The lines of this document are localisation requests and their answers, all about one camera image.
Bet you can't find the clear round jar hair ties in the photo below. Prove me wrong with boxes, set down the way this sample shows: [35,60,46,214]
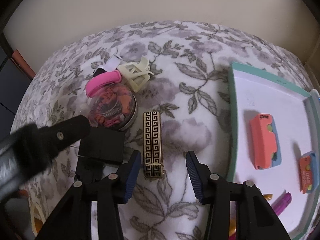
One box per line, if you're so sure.
[88,82,138,132]

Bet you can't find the green orange blue stapler toy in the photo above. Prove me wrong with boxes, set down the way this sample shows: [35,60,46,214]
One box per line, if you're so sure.
[249,113,281,170]

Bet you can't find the black gold patterned box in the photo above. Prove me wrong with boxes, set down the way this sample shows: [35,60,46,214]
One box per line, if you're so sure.
[143,111,164,179]

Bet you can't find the pink silicone band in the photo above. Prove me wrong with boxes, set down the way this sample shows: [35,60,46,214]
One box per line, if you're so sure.
[85,70,122,98]

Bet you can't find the purple marker pen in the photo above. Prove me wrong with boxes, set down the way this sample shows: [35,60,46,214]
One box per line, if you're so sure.
[272,192,292,216]

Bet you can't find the teal white shallow box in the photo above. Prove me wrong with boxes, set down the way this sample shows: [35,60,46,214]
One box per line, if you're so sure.
[227,62,319,239]

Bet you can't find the small orange blue eraser case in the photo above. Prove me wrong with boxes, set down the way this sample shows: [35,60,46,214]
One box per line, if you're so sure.
[298,151,318,194]

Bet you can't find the white power strip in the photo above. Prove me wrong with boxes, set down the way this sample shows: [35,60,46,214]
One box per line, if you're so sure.
[310,89,320,112]

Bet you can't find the cream hair claw clip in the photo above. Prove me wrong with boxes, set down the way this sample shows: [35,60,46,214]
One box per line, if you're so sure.
[117,57,154,93]

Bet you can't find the floral grey white blanket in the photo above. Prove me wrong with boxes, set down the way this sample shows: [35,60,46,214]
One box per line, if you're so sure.
[12,21,313,239]

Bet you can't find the white smartwatch black screen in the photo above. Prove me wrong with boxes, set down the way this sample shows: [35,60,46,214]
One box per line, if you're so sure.
[93,54,123,77]

